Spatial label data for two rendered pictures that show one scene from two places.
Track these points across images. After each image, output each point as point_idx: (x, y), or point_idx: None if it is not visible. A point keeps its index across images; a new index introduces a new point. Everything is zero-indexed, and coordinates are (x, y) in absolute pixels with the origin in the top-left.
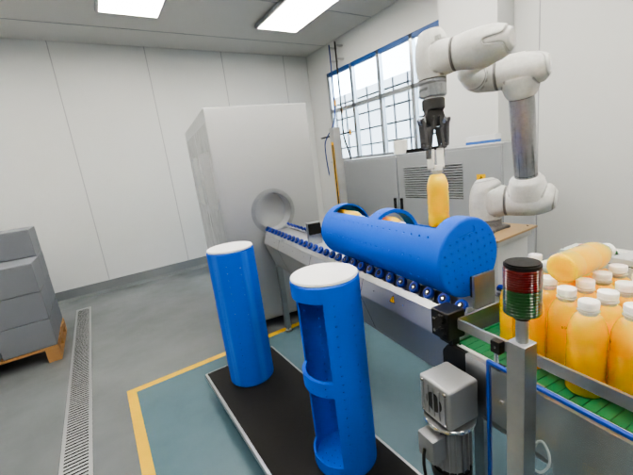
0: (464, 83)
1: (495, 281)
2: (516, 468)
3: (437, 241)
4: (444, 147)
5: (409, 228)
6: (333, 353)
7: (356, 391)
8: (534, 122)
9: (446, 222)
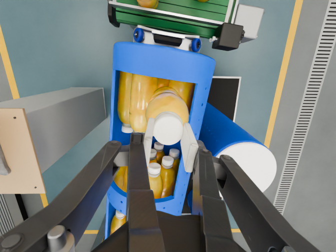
0: None
1: (50, 107)
2: None
3: (211, 68)
4: (142, 138)
5: (193, 129)
6: (236, 124)
7: (214, 111)
8: None
9: (189, 71)
